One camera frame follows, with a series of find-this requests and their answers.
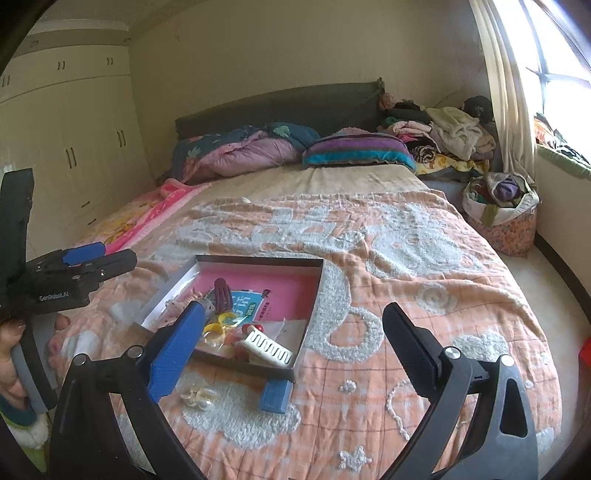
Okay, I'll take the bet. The blue rectangular block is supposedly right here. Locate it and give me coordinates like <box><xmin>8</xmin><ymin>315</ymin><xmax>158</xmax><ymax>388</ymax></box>
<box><xmin>259</xmin><ymin>379</ymin><xmax>295</xmax><ymax>414</ymax></box>

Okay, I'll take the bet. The cream wardrobe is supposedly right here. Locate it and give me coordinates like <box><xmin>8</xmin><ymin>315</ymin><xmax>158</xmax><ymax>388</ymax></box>
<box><xmin>0</xmin><ymin>34</ymin><xmax>155</xmax><ymax>250</ymax></box>

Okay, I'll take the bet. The black cap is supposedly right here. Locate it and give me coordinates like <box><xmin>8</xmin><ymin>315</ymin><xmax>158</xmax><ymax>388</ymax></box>
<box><xmin>463</xmin><ymin>95</ymin><xmax>495</xmax><ymax>123</ymax></box>

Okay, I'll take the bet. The beige dotted lace bow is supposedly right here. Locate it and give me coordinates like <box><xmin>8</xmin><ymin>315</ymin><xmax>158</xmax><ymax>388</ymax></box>
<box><xmin>161</xmin><ymin>288</ymin><xmax>208</xmax><ymax>324</ymax></box>

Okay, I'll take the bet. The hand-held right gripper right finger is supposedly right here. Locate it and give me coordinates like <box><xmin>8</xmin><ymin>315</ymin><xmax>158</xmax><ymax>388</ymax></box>
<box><xmin>382</xmin><ymin>302</ymin><xmax>539</xmax><ymax>480</ymax></box>

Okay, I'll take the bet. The orange cloud quilt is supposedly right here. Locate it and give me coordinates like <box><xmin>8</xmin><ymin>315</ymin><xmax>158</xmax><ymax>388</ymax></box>
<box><xmin>46</xmin><ymin>191</ymin><xmax>561</xmax><ymax>480</ymax></box>

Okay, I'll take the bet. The pink cartoon blanket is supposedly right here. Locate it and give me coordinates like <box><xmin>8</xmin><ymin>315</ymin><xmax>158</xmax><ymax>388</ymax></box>
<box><xmin>76</xmin><ymin>179</ymin><xmax>213</xmax><ymax>252</ymax></box>

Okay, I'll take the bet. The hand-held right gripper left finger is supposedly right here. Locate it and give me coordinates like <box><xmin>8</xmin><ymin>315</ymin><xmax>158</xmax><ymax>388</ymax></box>
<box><xmin>48</xmin><ymin>301</ymin><xmax>208</xmax><ymax>480</ymax></box>

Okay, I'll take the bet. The cream curtain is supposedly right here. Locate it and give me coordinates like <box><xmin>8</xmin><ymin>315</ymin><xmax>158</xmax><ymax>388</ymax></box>
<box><xmin>468</xmin><ymin>0</ymin><xmax>546</xmax><ymax>185</ymax></box>

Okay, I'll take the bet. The white comb hair clip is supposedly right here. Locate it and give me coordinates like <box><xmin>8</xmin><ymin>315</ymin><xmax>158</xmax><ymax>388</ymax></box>
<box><xmin>242</xmin><ymin>332</ymin><xmax>296</xmax><ymax>369</ymax></box>

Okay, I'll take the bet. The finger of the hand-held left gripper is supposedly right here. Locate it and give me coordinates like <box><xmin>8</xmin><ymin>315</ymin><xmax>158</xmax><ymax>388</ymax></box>
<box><xmin>95</xmin><ymin>249</ymin><xmax>138</xmax><ymax>280</ymax></box>
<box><xmin>60</xmin><ymin>244</ymin><xmax>108</xmax><ymax>267</ymax></box>

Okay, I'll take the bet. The person's left forearm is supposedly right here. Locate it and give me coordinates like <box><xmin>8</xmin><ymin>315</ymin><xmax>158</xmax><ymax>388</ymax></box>
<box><xmin>0</xmin><ymin>394</ymin><xmax>51</xmax><ymax>462</ymax></box>

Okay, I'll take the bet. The dark floral blanket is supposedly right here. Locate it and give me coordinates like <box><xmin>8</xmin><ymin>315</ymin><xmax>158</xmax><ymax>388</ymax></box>
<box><xmin>171</xmin><ymin>122</ymin><xmax>321</xmax><ymax>174</ymax></box>

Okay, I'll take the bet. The maroon hair clip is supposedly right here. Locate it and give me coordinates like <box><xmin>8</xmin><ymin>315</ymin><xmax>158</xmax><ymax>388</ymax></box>
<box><xmin>213</xmin><ymin>277</ymin><xmax>234</xmax><ymax>317</ymax></box>

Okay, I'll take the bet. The floral fabric basket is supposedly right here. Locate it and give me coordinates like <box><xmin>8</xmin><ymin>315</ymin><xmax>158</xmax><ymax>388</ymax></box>
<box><xmin>463</xmin><ymin>172</ymin><xmax>540</xmax><ymax>257</ymax></box>

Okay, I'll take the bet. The dark grey headboard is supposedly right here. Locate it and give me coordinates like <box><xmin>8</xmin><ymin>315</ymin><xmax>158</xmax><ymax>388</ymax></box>
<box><xmin>175</xmin><ymin>78</ymin><xmax>385</xmax><ymax>139</ymax></box>

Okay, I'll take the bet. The pearl hair clip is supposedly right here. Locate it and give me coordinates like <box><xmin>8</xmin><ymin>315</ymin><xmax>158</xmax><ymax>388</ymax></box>
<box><xmin>180</xmin><ymin>387</ymin><xmax>219</xmax><ymax>411</ymax></box>

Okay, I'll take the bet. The window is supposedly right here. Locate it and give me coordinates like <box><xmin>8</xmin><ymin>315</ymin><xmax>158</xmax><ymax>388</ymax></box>
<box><xmin>494</xmin><ymin>0</ymin><xmax>591</xmax><ymax>121</ymax></box>

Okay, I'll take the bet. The pile of clothes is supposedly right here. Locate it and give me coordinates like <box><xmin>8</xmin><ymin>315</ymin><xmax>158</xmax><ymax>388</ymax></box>
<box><xmin>379</xmin><ymin>92</ymin><xmax>499</xmax><ymax>181</ymax></box>

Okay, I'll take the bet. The purple teal striped pillow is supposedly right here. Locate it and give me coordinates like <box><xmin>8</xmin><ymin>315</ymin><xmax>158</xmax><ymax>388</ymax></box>
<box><xmin>302</xmin><ymin>131</ymin><xmax>416</xmax><ymax>172</ymax></box>

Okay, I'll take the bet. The person's left hand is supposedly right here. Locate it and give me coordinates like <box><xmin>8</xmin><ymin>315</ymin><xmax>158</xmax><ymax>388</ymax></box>
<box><xmin>0</xmin><ymin>313</ymin><xmax>72</xmax><ymax>400</ymax></box>

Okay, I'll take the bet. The green windowsill cloth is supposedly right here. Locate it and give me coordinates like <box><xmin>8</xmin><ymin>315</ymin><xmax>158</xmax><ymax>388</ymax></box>
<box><xmin>534</xmin><ymin>113</ymin><xmax>591</xmax><ymax>181</ymax></box>

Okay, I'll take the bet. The purple duvet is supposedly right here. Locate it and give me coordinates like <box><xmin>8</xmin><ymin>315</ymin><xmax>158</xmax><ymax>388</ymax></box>
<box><xmin>182</xmin><ymin>131</ymin><xmax>305</xmax><ymax>183</ymax></box>

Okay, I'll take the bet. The shallow pink-lined cardboard box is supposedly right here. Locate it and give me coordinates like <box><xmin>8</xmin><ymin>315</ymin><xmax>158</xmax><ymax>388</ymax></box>
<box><xmin>134</xmin><ymin>255</ymin><xmax>325</xmax><ymax>384</ymax></box>

